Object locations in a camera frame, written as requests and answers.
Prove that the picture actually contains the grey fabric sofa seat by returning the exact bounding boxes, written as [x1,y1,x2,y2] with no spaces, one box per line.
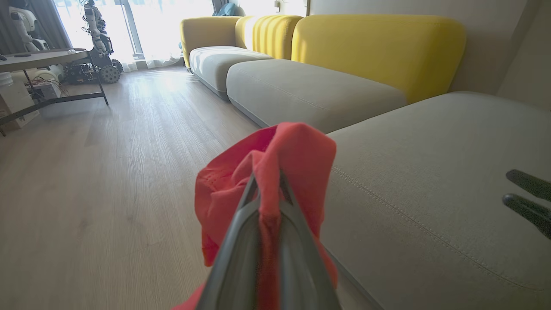
[189,46,274,102]
[226,59,408,134]

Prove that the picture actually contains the blue cloth item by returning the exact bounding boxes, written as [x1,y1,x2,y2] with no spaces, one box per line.
[212,2,247,18]

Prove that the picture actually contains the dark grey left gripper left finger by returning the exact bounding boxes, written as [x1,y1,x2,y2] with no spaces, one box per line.
[196,174,261,310]

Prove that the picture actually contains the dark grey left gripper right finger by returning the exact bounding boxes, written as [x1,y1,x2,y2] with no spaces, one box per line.
[279,170,343,310]

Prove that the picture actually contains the round dark table metal legs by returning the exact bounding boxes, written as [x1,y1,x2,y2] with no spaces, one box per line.
[0,48,109,136]

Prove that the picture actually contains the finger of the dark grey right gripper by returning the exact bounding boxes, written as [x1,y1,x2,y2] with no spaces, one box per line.
[506,169,551,202]
[502,194,551,240]

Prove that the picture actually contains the grey fabric sofa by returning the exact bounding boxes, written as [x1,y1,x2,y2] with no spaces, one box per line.
[321,91,551,310]

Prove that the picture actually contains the curved yellow sofa armrest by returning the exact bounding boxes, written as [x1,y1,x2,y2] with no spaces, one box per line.
[180,16,242,69]

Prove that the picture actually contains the white humanoid robot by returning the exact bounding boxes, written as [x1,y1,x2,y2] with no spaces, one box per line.
[9,6,51,52]

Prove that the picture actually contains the black wheeled robot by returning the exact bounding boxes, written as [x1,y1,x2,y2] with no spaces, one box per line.
[64,0,124,84]

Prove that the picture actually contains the white cardboard box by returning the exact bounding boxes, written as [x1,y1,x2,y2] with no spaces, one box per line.
[0,73,40,130]

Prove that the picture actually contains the ribbed yellow sofa backrest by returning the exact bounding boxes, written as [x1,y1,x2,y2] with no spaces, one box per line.
[235,15,304,60]

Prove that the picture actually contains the wide smooth yellow sofa backrest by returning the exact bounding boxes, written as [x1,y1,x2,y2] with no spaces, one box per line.
[291,14,467,104]

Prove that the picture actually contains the dark grey curtain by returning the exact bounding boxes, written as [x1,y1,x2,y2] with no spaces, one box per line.
[0,0,73,56]

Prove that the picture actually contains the sheer white curtain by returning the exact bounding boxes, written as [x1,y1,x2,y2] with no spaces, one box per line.
[54,0,216,72]

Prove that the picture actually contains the red and white basketball jersey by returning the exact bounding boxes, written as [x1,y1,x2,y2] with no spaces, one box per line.
[172,122,338,310]

